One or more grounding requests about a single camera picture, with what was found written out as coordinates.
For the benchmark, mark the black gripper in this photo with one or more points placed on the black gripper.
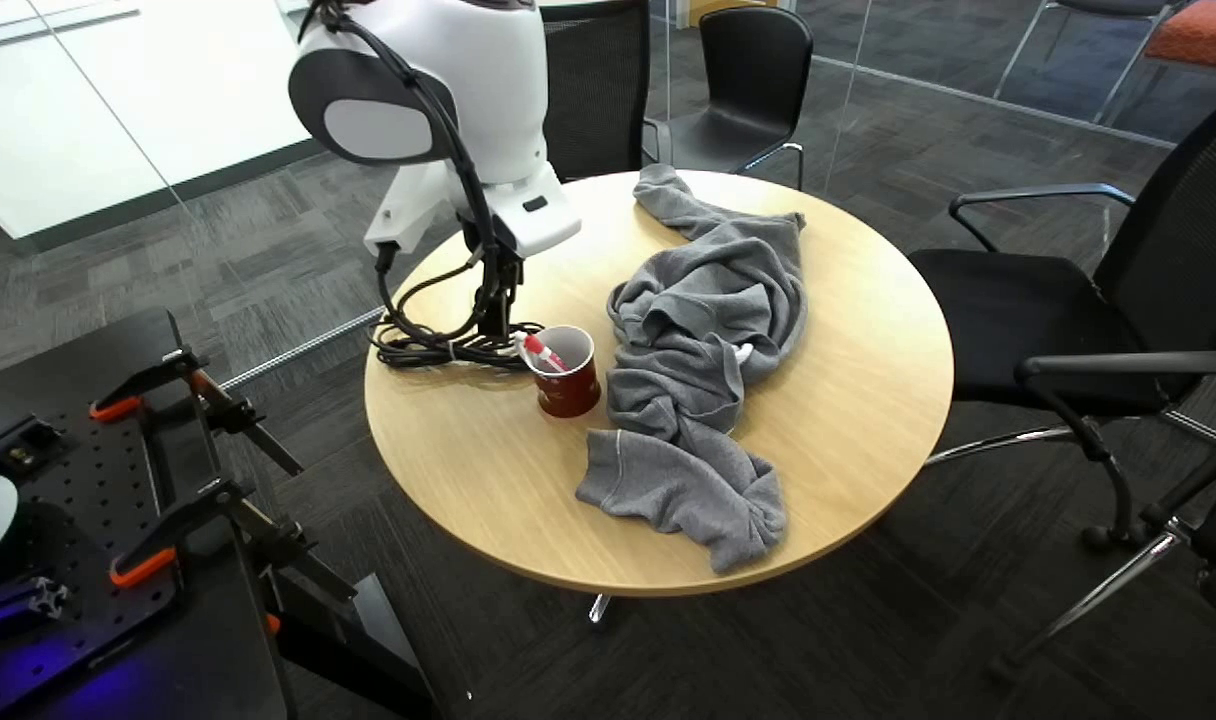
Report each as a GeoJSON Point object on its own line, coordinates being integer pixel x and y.
{"type": "Point", "coordinates": [499, 289]}

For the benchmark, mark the red white marker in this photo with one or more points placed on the red white marker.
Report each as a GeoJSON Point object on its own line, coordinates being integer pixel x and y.
{"type": "Point", "coordinates": [537, 349]}

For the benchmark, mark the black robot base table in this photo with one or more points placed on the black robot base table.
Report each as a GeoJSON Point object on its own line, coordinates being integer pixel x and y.
{"type": "Point", "coordinates": [139, 576]}

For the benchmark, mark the red mug white inside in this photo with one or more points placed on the red mug white inside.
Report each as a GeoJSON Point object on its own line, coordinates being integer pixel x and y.
{"type": "Point", "coordinates": [574, 388]}

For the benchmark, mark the grey sweatshirt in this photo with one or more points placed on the grey sweatshirt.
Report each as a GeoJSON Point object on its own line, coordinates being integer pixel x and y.
{"type": "Point", "coordinates": [694, 331]}

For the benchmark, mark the black mesh office chair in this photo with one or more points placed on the black mesh office chair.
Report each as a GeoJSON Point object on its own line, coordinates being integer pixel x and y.
{"type": "Point", "coordinates": [596, 80]}

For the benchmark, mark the round wooden table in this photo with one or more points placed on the round wooden table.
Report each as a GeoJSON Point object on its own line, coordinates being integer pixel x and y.
{"type": "Point", "coordinates": [846, 419]}

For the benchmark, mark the black plastic chair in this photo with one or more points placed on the black plastic chair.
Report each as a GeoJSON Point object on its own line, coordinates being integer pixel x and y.
{"type": "Point", "coordinates": [758, 70]}

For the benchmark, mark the black armchair right side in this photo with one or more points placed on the black armchair right side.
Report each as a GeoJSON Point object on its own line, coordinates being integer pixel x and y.
{"type": "Point", "coordinates": [1125, 336]}

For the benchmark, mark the orange bench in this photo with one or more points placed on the orange bench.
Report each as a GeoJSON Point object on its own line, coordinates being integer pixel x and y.
{"type": "Point", "coordinates": [1190, 38]}

